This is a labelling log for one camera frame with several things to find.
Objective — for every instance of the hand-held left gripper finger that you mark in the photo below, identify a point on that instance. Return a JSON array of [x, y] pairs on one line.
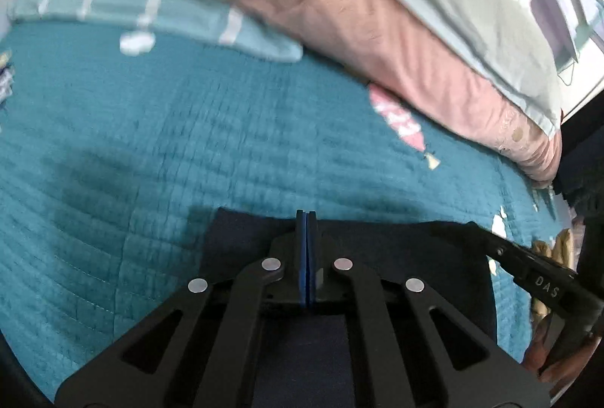
[[302, 266], [312, 266]]

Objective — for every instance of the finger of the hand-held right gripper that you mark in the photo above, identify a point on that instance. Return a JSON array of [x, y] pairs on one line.
[[481, 240]]

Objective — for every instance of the dark denim jacket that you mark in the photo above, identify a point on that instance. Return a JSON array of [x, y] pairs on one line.
[[387, 247]]

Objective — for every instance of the person's right hand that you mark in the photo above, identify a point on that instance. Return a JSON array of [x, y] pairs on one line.
[[561, 368]]

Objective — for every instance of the folded tan pants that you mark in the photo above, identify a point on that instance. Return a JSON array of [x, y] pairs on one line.
[[561, 247]]

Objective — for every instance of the navy and yellow puffer jacket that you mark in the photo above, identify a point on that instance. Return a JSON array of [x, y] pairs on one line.
[[585, 162]]

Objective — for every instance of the teal quilted bedspread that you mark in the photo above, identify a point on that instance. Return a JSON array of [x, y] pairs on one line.
[[141, 153]]

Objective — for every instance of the pink pillow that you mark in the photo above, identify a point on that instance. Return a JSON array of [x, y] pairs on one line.
[[377, 35]]

